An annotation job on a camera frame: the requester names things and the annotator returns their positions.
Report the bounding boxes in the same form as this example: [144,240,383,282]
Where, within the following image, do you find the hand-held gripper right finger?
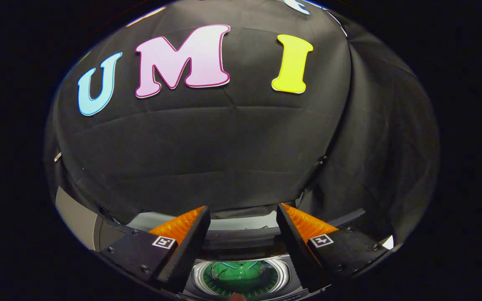
[277,203,392,292]

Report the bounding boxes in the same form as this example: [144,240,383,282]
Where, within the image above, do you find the black backdrop cloth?
[44,0,440,247]

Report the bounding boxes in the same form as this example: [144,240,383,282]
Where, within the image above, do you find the grey cabinet table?
[55,186,118,252]

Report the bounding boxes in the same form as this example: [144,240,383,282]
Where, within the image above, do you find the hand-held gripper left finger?
[99,205,211,294]

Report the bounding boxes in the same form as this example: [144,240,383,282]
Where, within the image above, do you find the green polo shirt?
[211,261,273,290]

